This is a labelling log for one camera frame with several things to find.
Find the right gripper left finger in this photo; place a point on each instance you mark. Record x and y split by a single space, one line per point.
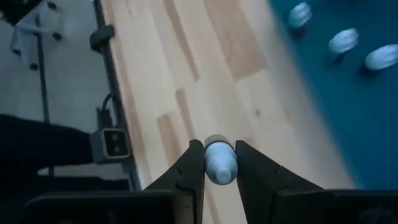
189 186

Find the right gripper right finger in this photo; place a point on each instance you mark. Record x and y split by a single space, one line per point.
264 193

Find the small green dropper bottle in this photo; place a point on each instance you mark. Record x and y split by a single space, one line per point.
220 161

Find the small brown dropper bottle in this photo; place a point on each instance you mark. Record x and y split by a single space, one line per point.
382 57

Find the small purple dropper bottle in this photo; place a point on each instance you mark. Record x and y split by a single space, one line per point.
299 15

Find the blue plastic bin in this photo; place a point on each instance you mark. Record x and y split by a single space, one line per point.
357 124

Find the dark chair seat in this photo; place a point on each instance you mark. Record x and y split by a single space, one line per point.
37 143

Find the small white-capped dropper bottle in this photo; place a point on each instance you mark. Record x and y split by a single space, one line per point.
343 40

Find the black table clamp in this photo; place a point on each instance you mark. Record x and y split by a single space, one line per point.
101 37

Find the thin black pole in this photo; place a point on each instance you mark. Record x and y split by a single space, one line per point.
43 77

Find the grey table-level camera box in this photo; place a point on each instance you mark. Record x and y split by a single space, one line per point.
110 144

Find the black table edge rail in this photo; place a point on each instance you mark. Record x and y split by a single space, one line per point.
115 90

